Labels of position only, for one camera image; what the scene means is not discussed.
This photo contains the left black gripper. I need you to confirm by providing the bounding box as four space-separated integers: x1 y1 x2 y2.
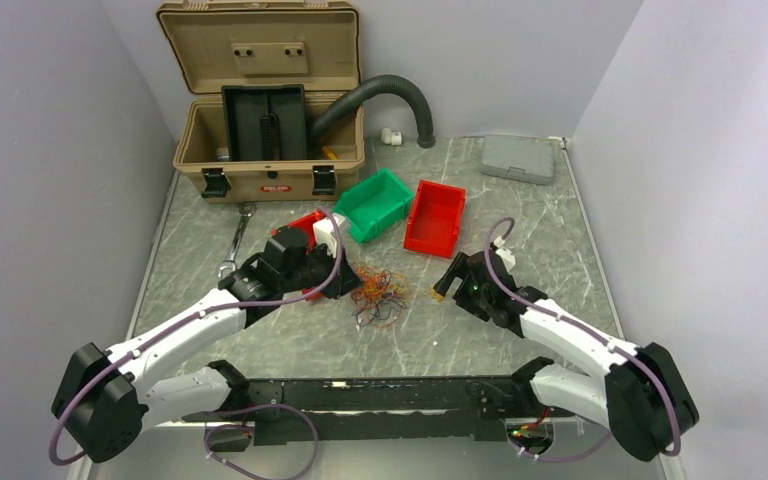
280 240 364 300

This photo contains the orange cable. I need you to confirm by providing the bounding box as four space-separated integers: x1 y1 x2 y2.
352 266 412 329

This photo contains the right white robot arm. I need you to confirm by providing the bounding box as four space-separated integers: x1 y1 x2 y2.
433 250 699 461

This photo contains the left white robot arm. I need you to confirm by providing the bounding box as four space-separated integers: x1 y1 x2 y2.
49 217 360 465

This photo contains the large red plastic bin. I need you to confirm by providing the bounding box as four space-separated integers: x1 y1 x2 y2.
403 180 466 258

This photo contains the small red plastic bin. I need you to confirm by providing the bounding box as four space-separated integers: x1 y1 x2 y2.
271 209 332 303

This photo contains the green plastic bin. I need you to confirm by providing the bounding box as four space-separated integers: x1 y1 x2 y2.
334 168 415 243

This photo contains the silver combination wrench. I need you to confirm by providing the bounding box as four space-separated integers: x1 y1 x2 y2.
215 202 257 279

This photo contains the yellow tool in toolbox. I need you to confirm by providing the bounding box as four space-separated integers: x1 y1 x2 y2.
322 146 338 160

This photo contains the grey plastic organizer case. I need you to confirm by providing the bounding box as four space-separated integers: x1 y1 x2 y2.
479 135 557 185

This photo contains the white pipe fitting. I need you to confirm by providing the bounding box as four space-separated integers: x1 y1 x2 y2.
380 128 403 146

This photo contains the black toolbox tray insert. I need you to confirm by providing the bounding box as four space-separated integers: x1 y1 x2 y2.
221 84 308 162

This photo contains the tan plastic toolbox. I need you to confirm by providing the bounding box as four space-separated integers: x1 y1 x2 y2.
156 1 364 204

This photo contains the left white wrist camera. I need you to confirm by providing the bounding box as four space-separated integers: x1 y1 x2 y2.
312 213 348 258

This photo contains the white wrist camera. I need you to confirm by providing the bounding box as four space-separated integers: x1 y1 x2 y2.
312 213 348 258
492 236 516 272

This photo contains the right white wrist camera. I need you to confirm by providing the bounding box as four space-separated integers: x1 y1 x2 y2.
492 236 516 272

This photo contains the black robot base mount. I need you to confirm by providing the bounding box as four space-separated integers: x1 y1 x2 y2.
183 376 550 446

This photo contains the black corrugated hose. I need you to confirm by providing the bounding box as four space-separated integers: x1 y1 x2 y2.
309 74 437 150

